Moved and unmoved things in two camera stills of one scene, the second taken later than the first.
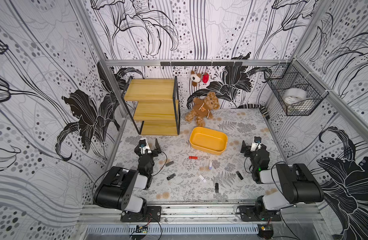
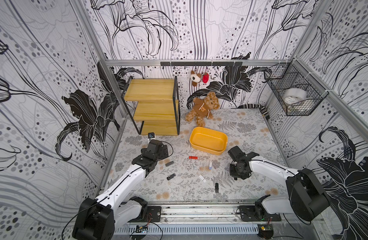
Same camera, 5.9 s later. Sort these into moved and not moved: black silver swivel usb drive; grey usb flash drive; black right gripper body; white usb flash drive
Moved: black right gripper body
Not moved: white usb flash drive; black silver swivel usb drive; grey usb flash drive
